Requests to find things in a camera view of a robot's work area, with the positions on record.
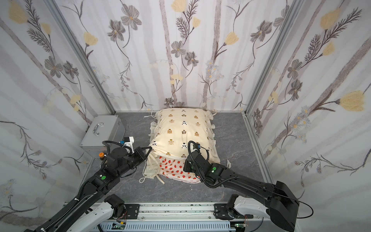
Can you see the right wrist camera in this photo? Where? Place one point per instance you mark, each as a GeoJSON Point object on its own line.
{"type": "Point", "coordinates": [195, 146]}

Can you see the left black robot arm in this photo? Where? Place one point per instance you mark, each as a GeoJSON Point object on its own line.
{"type": "Point", "coordinates": [88, 194]}

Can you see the strawberry print pillow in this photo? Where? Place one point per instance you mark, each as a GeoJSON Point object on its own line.
{"type": "Point", "coordinates": [173, 168]}

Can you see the silver metal case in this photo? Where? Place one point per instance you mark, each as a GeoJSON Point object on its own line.
{"type": "Point", "coordinates": [103, 128]}

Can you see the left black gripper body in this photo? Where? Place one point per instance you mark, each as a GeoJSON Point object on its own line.
{"type": "Point", "coordinates": [140, 153]}

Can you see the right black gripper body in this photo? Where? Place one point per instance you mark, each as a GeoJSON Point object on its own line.
{"type": "Point", "coordinates": [188, 165]}

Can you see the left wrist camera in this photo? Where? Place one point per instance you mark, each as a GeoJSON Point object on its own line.
{"type": "Point", "coordinates": [127, 142]}

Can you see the cream bear print pillow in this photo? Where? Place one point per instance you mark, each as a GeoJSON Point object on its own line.
{"type": "Point", "coordinates": [171, 132]}

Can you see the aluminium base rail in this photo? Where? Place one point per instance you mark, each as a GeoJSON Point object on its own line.
{"type": "Point", "coordinates": [181, 217]}

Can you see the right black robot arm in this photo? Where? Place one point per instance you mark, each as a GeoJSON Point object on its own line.
{"type": "Point", "coordinates": [252, 188]}

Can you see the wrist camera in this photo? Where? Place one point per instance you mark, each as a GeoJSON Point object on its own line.
{"type": "Point", "coordinates": [195, 146]}
{"type": "Point", "coordinates": [127, 142]}

